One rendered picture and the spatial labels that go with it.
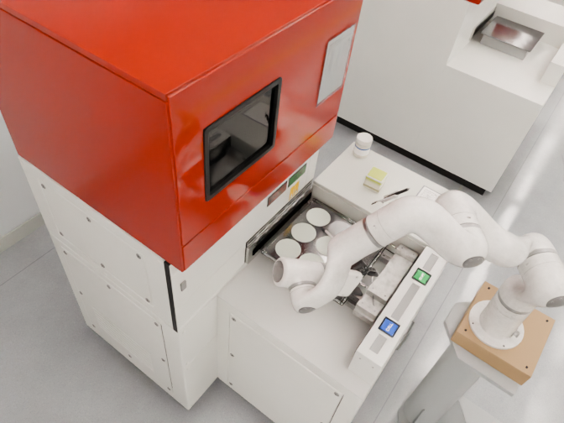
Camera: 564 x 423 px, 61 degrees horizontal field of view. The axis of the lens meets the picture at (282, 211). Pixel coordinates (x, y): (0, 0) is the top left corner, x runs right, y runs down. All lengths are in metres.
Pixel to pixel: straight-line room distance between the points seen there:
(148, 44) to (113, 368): 1.86
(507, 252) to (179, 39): 0.99
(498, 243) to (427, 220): 0.26
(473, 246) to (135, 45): 0.90
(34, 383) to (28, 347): 0.20
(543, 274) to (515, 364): 0.42
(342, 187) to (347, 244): 0.80
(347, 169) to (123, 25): 1.23
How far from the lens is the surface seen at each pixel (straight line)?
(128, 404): 2.57
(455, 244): 1.25
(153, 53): 1.10
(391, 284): 1.89
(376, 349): 1.64
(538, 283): 1.58
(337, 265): 1.28
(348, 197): 2.01
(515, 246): 1.46
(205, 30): 1.18
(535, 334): 1.98
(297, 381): 1.91
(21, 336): 2.86
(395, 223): 1.21
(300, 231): 1.93
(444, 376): 2.18
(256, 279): 1.87
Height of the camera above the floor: 2.37
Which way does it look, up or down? 48 degrees down
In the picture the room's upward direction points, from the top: 8 degrees clockwise
